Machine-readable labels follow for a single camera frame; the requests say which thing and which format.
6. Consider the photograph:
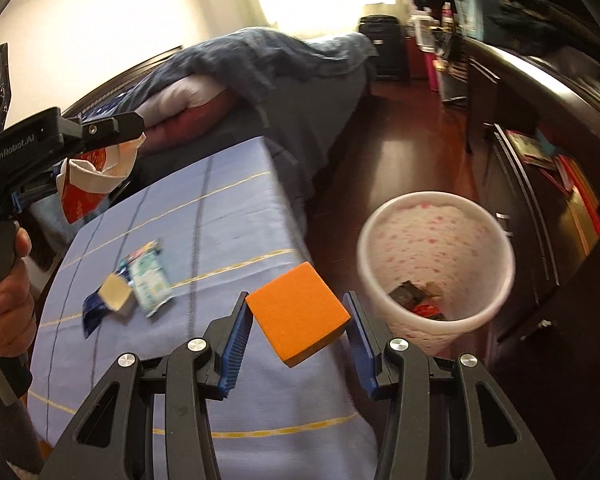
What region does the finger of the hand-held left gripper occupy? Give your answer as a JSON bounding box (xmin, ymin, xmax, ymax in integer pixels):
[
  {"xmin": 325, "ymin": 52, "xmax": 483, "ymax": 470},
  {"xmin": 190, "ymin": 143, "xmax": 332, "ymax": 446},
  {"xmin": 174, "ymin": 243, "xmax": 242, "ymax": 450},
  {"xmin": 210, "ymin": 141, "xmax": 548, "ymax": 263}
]
[
  {"xmin": 62, "ymin": 112, "xmax": 146, "ymax": 153},
  {"xmin": 11, "ymin": 172, "xmax": 63, "ymax": 211}
]

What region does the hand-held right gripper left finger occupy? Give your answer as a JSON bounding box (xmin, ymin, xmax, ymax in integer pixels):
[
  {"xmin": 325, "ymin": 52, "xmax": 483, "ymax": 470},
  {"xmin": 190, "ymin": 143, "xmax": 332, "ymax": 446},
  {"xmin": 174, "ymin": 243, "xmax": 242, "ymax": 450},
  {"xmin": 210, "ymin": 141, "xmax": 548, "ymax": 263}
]
[{"xmin": 40, "ymin": 291, "xmax": 255, "ymax": 480}]

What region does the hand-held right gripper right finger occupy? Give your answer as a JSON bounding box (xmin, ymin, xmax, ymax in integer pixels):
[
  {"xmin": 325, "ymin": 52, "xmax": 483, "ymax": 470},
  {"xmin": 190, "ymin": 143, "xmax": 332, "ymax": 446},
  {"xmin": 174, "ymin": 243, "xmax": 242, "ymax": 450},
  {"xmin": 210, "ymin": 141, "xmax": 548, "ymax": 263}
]
[{"xmin": 342, "ymin": 291, "xmax": 558, "ymax": 480}]

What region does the red and white carton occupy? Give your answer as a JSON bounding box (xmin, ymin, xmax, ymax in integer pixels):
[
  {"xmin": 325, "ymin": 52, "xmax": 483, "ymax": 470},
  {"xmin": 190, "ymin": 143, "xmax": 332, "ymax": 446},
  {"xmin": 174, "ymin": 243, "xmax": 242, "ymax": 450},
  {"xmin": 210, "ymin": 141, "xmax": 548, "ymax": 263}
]
[{"xmin": 57, "ymin": 132, "xmax": 146, "ymax": 226}]

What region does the orange sponge block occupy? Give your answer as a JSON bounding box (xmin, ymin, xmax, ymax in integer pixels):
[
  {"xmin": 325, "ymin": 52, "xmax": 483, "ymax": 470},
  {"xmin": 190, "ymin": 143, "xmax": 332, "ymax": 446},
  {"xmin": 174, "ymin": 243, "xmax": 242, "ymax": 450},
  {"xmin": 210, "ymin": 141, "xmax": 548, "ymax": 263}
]
[{"xmin": 245, "ymin": 261, "xmax": 352, "ymax": 368}]

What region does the dark snack packet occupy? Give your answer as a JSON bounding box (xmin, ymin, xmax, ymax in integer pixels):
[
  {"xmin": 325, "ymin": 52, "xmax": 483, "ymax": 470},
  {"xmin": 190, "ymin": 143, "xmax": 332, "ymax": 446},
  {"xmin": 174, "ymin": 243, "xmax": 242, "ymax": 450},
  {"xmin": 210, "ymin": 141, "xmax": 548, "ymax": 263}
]
[{"xmin": 387, "ymin": 280, "xmax": 443, "ymax": 311}]

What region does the red foil wrapper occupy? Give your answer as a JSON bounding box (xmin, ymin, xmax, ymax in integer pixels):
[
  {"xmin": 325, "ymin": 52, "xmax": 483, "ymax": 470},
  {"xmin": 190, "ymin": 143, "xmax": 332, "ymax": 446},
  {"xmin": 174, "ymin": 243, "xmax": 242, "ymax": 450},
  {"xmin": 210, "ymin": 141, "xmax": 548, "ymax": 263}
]
[{"xmin": 412, "ymin": 302, "xmax": 447, "ymax": 322}]

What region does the white pink-spotted waste bin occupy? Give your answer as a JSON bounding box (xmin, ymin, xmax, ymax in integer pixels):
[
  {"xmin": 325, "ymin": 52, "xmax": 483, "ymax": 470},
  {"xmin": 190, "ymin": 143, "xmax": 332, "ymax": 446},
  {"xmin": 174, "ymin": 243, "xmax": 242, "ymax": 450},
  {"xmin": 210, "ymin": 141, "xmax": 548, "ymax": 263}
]
[{"xmin": 356, "ymin": 191, "xmax": 516, "ymax": 358}]

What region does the person's left forearm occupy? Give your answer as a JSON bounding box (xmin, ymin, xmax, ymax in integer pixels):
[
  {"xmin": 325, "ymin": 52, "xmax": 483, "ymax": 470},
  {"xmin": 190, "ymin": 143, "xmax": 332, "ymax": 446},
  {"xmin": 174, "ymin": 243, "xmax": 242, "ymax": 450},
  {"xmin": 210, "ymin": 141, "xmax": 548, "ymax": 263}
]
[{"xmin": 0, "ymin": 360, "xmax": 46, "ymax": 480}]

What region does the person's left hand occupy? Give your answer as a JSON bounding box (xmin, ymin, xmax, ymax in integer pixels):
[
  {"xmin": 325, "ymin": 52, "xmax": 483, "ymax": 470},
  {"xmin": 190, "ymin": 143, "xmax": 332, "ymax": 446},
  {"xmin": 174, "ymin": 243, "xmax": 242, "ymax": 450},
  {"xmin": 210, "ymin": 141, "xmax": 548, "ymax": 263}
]
[{"xmin": 0, "ymin": 227, "xmax": 36, "ymax": 368}]

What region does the blue star print pillow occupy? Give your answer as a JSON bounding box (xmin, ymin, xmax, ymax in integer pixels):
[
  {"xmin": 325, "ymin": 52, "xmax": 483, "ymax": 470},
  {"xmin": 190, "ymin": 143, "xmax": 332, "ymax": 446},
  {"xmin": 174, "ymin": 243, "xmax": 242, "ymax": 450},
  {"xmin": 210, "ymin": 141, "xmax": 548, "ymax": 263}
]
[{"xmin": 82, "ymin": 85, "xmax": 151, "ymax": 117}]

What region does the dark wooden headboard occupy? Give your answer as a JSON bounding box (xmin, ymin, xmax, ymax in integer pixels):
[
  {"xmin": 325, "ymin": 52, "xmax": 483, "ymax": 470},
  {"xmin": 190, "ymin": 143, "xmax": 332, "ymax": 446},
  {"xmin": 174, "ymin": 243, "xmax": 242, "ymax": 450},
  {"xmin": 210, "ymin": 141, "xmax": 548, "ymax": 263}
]
[{"xmin": 60, "ymin": 45, "xmax": 183, "ymax": 116}]

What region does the folded pink quilt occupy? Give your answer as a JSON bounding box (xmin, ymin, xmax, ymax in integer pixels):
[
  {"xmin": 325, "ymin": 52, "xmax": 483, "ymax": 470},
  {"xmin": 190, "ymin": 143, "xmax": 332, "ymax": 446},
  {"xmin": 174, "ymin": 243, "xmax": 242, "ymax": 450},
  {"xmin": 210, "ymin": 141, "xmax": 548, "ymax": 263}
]
[{"xmin": 137, "ymin": 77, "xmax": 231, "ymax": 156}]

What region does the teal tissue packet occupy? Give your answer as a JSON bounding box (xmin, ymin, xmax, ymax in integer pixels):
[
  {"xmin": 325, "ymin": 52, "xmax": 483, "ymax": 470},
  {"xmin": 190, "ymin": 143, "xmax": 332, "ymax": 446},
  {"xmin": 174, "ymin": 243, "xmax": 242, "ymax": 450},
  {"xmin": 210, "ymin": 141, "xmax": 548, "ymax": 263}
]
[{"xmin": 119, "ymin": 240, "xmax": 173, "ymax": 318}]

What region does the blue striped tablecloth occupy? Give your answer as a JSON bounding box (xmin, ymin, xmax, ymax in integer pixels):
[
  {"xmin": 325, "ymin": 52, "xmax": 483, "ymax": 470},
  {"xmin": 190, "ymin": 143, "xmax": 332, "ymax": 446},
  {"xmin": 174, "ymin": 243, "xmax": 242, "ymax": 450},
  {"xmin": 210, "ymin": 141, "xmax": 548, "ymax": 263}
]
[{"xmin": 27, "ymin": 137, "xmax": 381, "ymax": 480}]

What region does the small cream box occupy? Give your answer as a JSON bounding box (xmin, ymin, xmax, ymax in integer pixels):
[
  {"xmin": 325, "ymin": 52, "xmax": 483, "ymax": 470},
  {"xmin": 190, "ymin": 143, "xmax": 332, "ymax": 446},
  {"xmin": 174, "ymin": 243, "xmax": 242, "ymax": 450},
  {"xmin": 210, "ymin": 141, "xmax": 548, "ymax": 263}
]
[{"xmin": 101, "ymin": 273, "xmax": 133, "ymax": 317}]

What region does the dark blue packet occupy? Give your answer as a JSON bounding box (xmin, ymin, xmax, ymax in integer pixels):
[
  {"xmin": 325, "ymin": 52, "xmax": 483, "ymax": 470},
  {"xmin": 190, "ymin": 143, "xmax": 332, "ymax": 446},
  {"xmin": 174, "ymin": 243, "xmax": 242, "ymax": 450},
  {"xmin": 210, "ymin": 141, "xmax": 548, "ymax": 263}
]
[{"xmin": 82, "ymin": 285, "xmax": 116, "ymax": 336}]

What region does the bed with blue duvet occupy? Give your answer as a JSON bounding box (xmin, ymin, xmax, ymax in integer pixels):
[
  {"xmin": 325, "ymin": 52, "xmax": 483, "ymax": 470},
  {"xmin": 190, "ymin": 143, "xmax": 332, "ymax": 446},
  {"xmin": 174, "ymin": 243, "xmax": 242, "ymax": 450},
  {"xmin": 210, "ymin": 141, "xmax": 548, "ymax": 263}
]
[{"xmin": 145, "ymin": 27, "xmax": 378, "ymax": 201}]

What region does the black suitcase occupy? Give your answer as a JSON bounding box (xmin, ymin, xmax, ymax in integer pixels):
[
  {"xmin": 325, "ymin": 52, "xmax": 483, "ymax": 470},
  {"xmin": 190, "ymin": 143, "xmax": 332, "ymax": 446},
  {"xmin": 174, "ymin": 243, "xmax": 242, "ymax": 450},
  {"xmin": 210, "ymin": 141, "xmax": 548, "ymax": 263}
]
[{"xmin": 357, "ymin": 15, "xmax": 408, "ymax": 81}]

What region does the red plastic bin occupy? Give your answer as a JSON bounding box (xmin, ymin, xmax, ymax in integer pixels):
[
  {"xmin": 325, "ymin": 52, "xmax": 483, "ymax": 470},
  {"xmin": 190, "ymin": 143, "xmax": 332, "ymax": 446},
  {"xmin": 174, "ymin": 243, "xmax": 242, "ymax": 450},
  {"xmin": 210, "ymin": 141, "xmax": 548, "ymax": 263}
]
[{"xmin": 407, "ymin": 35, "xmax": 438, "ymax": 81}]

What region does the dark wooden cabinet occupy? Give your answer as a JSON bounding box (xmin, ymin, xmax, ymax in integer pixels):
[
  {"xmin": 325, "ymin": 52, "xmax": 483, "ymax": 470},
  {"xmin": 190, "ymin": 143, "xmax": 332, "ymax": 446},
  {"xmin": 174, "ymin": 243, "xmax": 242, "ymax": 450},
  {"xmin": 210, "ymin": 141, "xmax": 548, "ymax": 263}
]
[{"xmin": 465, "ymin": 35, "xmax": 600, "ymax": 361}]

